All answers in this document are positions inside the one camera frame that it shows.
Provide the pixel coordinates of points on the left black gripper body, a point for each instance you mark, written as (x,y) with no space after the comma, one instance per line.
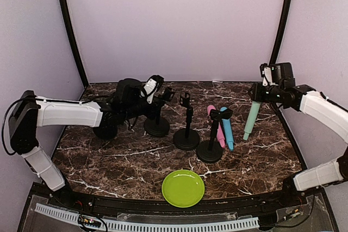
(150,113)

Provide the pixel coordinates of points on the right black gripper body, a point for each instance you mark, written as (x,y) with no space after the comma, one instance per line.
(269,97)

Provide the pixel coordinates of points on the black stand of teal microphone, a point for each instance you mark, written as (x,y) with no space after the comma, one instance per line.
(160,126)

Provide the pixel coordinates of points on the teal toy microphone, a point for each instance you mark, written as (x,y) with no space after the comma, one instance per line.
(252,116)

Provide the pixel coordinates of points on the black stand of pink microphone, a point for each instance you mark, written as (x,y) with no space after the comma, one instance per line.
(186,138)

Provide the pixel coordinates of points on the blue toy microphone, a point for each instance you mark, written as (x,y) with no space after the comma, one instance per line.
(227,129)

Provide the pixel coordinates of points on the black stand of orange microphone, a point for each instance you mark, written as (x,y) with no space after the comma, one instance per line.
(105,133)

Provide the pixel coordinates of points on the pink toy microphone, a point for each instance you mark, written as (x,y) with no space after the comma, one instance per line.
(219,135)

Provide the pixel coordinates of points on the black stand of blue microphone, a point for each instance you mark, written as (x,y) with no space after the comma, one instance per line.
(210,151)

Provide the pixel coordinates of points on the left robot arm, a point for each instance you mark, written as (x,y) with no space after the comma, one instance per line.
(103,114)

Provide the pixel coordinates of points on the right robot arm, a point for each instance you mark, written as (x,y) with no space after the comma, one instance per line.
(279,86)

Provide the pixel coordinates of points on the green plate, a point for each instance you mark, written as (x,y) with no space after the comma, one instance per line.
(183,188)

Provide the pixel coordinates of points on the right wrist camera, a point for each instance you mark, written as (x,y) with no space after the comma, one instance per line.
(266,74)

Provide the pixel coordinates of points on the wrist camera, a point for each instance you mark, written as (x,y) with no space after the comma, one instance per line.
(266,74)
(152,85)

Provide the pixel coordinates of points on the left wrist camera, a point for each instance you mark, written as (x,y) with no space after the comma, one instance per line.
(152,85)

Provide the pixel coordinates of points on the black front rail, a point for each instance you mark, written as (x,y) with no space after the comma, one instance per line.
(264,204)

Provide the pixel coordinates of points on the right black frame post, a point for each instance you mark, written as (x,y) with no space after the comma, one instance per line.
(280,31)

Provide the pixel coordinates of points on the black frame post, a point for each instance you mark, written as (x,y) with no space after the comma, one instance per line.
(73,43)
(280,31)

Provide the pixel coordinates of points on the left black frame post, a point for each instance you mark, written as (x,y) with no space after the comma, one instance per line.
(73,43)

